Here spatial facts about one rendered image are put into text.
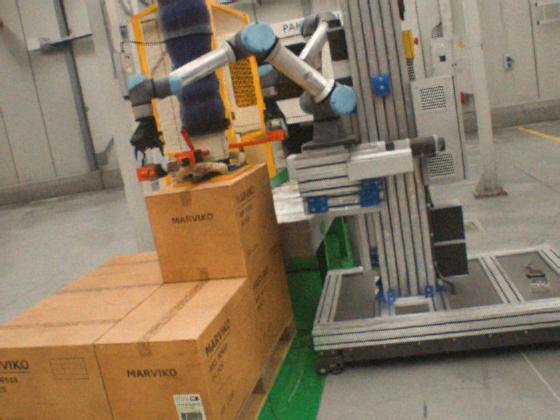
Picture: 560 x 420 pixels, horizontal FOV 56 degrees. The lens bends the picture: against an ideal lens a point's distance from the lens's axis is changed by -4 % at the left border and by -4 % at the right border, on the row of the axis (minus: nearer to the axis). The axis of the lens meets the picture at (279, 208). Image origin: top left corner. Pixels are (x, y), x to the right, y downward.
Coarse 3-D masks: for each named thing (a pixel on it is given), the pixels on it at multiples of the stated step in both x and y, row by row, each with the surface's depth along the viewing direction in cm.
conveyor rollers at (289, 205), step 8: (280, 184) 472; (288, 184) 463; (296, 184) 459; (272, 192) 438; (280, 192) 429; (288, 192) 425; (296, 192) 416; (280, 200) 399; (288, 200) 389; (296, 200) 387; (280, 208) 364; (288, 208) 362; (296, 208) 360; (280, 216) 345; (288, 216) 335; (296, 216) 333; (304, 216) 332
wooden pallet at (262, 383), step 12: (288, 324) 284; (288, 336) 285; (276, 348) 278; (288, 348) 278; (264, 360) 240; (276, 360) 265; (264, 372) 237; (276, 372) 254; (252, 384) 221; (264, 384) 235; (252, 396) 235; (264, 396) 233; (240, 408) 204; (252, 408) 225
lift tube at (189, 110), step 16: (176, 48) 239; (192, 48) 238; (208, 48) 244; (176, 64) 242; (208, 80) 243; (176, 96) 248; (192, 96) 242; (208, 96) 244; (192, 112) 243; (208, 112) 244; (224, 112) 251; (224, 128) 250
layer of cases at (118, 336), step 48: (96, 288) 253; (144, 288) 240; (192, 288) 229; (240, 288) 222; (288, 288) 293; (0, 336) 208; (48, 336) 200; (96, 336) 192; (144, 336) 185; (192, 336) 178; (240, 336) 215; (0, 384) 200; (48, 384) 195; (96, 384) 189; (144, 384) 184; (192, 384) 180; (240, 384) 208
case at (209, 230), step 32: (160, 192) 239; (192, 192) 229; (224, 192) 226; (256, 192) 258; (160, 224) 236; (192, 224) 232; (224, 224) 229; (256, 224) 252; (160, 256) 240; (192, 256) 236; (224, 256) 232; (256, 256) 247
